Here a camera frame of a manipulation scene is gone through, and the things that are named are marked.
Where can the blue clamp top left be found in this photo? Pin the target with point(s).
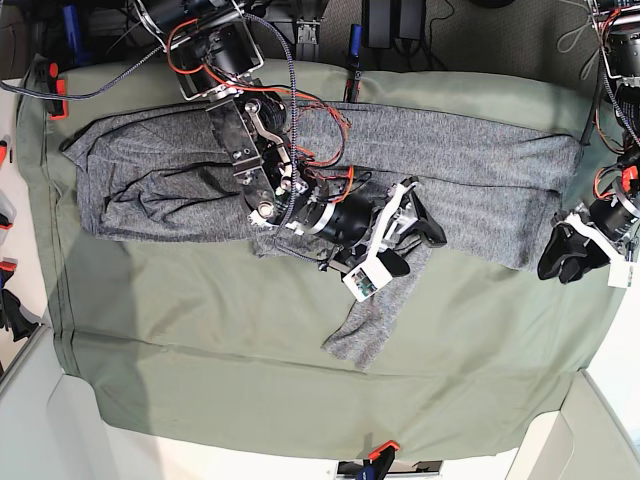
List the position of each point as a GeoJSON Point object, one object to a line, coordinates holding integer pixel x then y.
{"type": "Point", "coordinates": [73, 33]}

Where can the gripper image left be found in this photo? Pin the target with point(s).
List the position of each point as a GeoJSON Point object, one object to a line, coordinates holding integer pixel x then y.
{"type": "Point", "coordinates": [357, 227]}

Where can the blue orange clamp top centre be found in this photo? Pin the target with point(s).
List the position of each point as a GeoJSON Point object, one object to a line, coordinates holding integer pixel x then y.
{"type": "Point", "coordinates": [353, 64]}

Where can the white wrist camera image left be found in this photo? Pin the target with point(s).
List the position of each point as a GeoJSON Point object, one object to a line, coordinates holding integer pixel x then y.
{"type": "Point", "coordinates": [367, 278]}

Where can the grey heathered T-shirt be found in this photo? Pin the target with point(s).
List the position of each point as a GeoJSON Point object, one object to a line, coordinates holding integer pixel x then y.
{"type": "Point", "coordinates": [160, 175]}

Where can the green table cloth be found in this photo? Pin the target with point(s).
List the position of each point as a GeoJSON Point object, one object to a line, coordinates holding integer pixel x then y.
{"type": "Point", "coordinates": [208, 342]}

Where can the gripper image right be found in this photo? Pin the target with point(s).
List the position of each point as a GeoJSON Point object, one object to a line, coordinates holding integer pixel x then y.
{"type": "Point", "coordinates": [586, 238]}

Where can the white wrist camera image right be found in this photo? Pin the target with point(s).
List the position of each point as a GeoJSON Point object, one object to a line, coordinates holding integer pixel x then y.
{"type": "Point", "coordinates": [623, 274]}

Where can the orange black tools left floor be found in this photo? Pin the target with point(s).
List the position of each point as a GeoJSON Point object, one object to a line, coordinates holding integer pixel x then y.
{"type": "Point", "coordinates": [12, 317]}

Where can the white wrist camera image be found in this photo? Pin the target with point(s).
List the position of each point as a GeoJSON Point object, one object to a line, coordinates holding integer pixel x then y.
{"type": "Point", "coordinates": [367, 278]}
{"type": "Point", "coordinates": [623, 274]}

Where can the orange blue clamp bottom centre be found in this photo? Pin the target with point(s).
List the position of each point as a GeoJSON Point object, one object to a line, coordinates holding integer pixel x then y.
{"type": "Point", "coordinates": [379, 461]}

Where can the red handled tool left edge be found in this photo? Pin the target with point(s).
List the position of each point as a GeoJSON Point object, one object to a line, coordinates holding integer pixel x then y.
{"type": "Point", "coordinates": [5, 149]}

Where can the aluminium frame bracket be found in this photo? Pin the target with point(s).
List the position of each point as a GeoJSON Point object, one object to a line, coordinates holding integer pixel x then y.
{"type": "Point", "coordinates": [307, 41]}

